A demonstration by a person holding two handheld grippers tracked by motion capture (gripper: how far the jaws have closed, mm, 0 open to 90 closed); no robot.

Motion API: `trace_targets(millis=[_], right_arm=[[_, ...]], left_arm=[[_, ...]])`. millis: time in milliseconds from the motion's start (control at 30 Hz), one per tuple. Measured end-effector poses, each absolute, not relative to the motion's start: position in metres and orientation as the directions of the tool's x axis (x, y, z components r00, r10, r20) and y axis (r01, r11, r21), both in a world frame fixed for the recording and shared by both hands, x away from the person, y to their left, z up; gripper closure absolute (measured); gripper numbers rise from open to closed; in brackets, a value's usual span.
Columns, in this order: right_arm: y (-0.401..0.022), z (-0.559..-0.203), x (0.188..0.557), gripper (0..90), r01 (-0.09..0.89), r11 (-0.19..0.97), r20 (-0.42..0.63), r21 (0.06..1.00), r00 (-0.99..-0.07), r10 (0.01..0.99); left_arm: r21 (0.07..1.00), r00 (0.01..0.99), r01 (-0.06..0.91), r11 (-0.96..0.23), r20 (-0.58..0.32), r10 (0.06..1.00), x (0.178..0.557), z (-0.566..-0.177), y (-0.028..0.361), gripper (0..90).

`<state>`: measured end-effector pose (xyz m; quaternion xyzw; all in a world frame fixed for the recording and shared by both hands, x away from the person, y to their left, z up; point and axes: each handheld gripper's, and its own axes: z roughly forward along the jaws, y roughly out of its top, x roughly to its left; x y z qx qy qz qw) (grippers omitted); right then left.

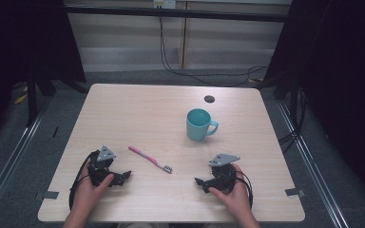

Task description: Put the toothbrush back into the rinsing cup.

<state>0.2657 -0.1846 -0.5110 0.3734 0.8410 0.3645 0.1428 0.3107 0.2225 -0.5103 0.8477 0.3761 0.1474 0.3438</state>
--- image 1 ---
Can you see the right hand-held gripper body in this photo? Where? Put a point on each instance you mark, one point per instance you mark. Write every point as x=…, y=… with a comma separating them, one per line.
x=223, y=175

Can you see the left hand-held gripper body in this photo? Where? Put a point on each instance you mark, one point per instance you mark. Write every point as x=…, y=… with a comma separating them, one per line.
x=99, y=172

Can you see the pink toothbrush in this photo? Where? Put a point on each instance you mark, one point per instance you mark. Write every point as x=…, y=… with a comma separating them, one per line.
x=150, y=160

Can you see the teal mug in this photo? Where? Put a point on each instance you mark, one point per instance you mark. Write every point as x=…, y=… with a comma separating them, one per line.
x=198, y=126

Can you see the person's left hand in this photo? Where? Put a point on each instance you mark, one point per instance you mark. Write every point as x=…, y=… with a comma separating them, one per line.
x=90, y=193

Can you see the person's right hand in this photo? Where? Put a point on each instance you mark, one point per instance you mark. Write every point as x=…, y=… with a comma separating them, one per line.
x=234, y=199

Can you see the grey tape strip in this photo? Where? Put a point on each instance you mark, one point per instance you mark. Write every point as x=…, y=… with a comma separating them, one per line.
x=294, y=192
x=50, y=195

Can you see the dark round table grommet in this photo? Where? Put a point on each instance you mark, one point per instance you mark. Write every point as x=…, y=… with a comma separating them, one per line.
x=209, y=99

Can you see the black metal stand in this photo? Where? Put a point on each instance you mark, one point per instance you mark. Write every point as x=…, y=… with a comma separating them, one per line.
x=31, y=101
x=294, y=101

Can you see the yellow floor scrap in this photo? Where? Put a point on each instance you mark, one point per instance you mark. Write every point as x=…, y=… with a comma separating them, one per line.
x=20, y=98

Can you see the dark curtain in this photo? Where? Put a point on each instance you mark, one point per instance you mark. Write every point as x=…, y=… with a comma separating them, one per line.
x=345, y=79
x=19, y=38

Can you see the black horizontal bar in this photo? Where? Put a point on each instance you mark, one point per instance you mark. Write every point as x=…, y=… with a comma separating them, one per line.
x=171, y=13

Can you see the metal floor rail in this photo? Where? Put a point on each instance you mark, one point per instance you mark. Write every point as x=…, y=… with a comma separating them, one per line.
x=316, y=177
x=9, y=164

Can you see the wooden wall strip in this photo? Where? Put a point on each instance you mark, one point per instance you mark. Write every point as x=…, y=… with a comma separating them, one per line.
x=182, y=38

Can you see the white wall outlet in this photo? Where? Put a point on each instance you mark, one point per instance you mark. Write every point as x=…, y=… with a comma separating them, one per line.
x=164, y=3

